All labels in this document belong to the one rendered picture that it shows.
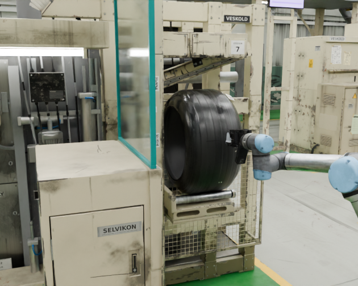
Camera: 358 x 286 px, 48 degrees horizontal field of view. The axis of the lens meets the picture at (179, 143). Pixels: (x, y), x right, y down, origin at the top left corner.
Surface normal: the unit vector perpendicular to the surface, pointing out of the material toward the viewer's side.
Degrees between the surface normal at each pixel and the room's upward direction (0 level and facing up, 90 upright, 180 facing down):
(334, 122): 90
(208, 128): 65
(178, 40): 90
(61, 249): 90
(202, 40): 90
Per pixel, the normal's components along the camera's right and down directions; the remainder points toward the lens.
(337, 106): -0.91, 0.08
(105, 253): 0.34, 0.19
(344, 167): -0.79, 0.04
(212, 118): 0.28, -0.39
